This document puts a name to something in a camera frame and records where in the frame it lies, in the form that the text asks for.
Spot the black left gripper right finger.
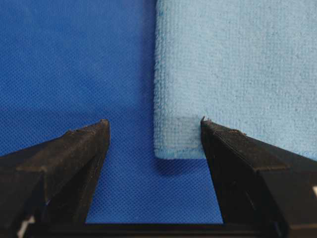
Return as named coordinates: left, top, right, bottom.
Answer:
left=200, top=119, right=317, bottom=238

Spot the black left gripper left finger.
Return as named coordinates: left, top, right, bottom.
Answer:
left=0, top=119, right=110, bottom=238

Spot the light blue towel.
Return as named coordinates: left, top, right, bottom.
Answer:
left=154, top=0, right=317, bottom=159

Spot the dark blue table cloth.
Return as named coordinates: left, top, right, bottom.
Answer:
left=0, top=0, right=222, bottom=223

